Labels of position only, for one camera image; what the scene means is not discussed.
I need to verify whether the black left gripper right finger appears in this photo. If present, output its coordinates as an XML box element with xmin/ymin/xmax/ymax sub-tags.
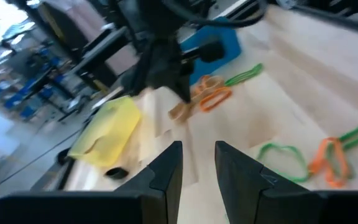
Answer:
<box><xmin>215</xmin><ymin>141</ymin><xmax>319</xmax><ymax>224</ymax></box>

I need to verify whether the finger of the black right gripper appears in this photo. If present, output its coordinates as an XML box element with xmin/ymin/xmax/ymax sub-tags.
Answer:
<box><xmin>149</xmin><ymin>73</ymin><xmax>186</xmax><ymax>102</ymax></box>
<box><xmin>174</xmin><ymin>71</ymin><xmax>195</xmax><ymax>103</ymax></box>

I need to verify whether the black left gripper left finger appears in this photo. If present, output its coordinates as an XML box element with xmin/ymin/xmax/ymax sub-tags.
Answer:
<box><xmin>115</xmin><ymin>141</ymin><xmax>183</xmax><ymax>224</ymax></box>

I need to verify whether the orange rubber band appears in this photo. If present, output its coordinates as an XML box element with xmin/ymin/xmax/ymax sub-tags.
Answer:
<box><xmin>199</xmin><ymin>86</ymin><xmax>233</xmax><ymax>113</ymax></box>
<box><xmin>308</xmin><ymin>136</ymin><xmax>351</xmax><ymax>189</ymax></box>
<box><xmin>194</xmin><ymin>74</ymin><xmax>213</xmax><ymax>94</ymax></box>

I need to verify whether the tan rubber band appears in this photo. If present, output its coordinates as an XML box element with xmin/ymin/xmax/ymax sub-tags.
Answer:
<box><xmin>203</xmin><ymin>76</ymin><xmax>226</xmax><ymax>94</ymax></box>
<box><xmin>168</xmin><ymin>101</ymin><xmax>195</xmax><ymax>123</ymax></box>

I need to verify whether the green rubber band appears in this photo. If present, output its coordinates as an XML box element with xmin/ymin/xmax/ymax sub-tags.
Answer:
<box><xmin>324</xmin><ymin>119</ymin><xmax>358</xmax><ymax>181</ymax></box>
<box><xmin>224</xmin><ymin>63</ymin><xmax>264</xmax><ymax>87</ymax></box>
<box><xmin>255</xmin><ymin>142</ymin><xmax>311</xmax><ymax>184</ymax></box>

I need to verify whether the teal plastic basket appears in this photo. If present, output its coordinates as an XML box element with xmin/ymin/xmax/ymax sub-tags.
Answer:
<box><xmin>180</xmin><ymin>17</ymin><xmax>242</xmax><ymax>85</ymax></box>

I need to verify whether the grey cart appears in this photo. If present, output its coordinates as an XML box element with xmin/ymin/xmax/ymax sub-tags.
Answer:
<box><xmin>39</xmin><ymin>0</ymin><xmax>139</xmax><ymax>91</ymax></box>

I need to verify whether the translucent yellow plastic basket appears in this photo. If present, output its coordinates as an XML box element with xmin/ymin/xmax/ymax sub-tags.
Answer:
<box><xmin>68</xmin><ymin>95</ymin><xmax>142</xmax><ymax>168</ymax></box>

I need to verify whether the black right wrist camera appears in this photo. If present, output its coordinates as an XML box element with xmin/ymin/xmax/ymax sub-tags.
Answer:
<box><xmin>197</xmin><ymin>39</ymin><xmax>226</xmax><ymax>63</ymax></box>

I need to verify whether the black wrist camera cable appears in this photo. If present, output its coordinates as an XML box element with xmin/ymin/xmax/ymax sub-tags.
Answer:
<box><xmin>162</xmin><ymin>0</ymin><xmax>270</xmax><ymax>29</ymax></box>

